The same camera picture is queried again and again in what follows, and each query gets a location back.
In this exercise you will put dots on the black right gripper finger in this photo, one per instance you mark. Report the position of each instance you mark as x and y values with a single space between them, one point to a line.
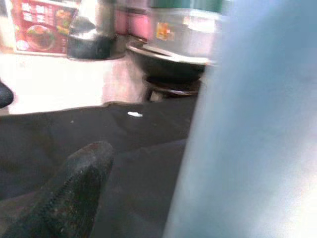
74 193

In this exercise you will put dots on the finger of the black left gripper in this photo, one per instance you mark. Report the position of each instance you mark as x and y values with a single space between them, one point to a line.
5 95

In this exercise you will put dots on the white plastic table leg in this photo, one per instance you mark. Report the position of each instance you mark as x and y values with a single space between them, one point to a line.
247 124

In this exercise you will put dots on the white lace covered stand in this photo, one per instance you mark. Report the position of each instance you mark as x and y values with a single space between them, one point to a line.
62 81

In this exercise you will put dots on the orange lid storage box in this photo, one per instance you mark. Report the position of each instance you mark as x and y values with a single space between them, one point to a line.
39 27

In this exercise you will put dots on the small white paper scrap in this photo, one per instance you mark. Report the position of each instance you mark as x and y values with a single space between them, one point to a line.
135 114

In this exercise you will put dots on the black plastic bag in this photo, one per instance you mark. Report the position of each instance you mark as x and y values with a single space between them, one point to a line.
91 37

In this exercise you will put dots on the pink container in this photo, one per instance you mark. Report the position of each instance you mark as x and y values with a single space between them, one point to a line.
133 22

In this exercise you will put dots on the clear plastic storage container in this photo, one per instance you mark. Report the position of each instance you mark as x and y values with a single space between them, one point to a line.
188 32

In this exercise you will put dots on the green pot lid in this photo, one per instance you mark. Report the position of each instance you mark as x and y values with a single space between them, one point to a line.
185 3

